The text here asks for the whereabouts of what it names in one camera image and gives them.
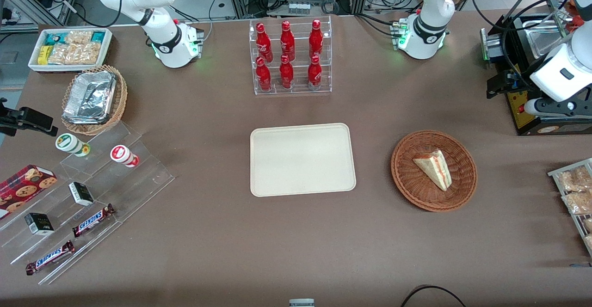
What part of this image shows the clear acrylic step shelf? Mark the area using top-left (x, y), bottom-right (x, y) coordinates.
top-left (0, 121), bottom-right (175, 285)

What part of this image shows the green lidded white cup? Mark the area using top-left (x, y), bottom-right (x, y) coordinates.
top-left (55, 133), bottom-right (91, 157)

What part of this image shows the clear acrylic bottle rack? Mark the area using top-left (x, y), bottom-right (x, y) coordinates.
top-left (249, 16), bottom-right (333, 96)

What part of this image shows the beige plastic tray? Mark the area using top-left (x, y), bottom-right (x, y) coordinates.
top-left (250, 123), bottom-right (357, 197)

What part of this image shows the Snickers chocolate bar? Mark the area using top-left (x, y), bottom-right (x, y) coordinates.
top-left (25, 240), bottom-right (75, 276)
top-left (72, 204), bottom-right (116, 238)

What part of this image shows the red cookie box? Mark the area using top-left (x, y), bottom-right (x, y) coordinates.
top-left (0, 165), bottom-right (58, 220)

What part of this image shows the clear bag of crackers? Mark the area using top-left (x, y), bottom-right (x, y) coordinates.
top-left (49, 43), bottom-right (77, 65)
top-left (65, 30), bottom-right (93, 45)
top-left (74, 42), bottom-right (102, 65)

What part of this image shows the small black carton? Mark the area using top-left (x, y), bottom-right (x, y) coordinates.
top-left (68, 182), bottom-right (94, 206)
top-left (24, 213), bottom-right (55, 236)

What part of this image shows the red lidded white cup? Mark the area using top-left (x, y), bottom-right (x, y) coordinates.
top-left (110, 145), bottom-right (139, 168)

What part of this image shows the stainless steel pan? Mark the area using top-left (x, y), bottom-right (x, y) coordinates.
top-left (522, 18), bottom-right (567, 61)

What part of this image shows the red cola bottle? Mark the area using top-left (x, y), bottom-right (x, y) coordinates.
top-left (280, 20), bottom-right (296, 61)
top-left (309, 19), bottom-right (323, 59)
top-left (279, 54), bottom-right (294, 89)
top-left (256, 23), bottom-right (273, 62)
top-left (256, 56), bottom-right (272, 92)
top-left (308, 55), bottom-right (322, 89)

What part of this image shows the light brown wicker basket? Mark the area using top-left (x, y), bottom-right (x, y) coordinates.
top-left (61, 65), bottom-right (128, 136)

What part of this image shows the dark brown wicker basket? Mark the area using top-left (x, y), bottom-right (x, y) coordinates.
top-left (391, 130), bottom-right (478, 213)

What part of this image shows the white rectangular snack bin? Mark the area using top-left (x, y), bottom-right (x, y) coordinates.
top-left (28, 28), bottom-right (113, 73)

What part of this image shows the black hot dog roller machine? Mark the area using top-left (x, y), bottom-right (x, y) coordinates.
top-left (480, 0), bottom-right (592, 136)

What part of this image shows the aluminium foil container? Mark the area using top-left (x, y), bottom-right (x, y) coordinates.
top-left (62, 70), bottom-right (117, 125)

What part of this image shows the black cable loop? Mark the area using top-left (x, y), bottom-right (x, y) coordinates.
top-left (400, 285), bottom-right (468, 307)

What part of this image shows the triangular sandwich wedge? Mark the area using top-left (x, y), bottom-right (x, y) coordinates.
top-left (413, 149), bottom-right (451, 192)

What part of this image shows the tray of packaged pastries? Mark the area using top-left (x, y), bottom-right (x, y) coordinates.
top-left (547, 158), bottom-right (592, 257)

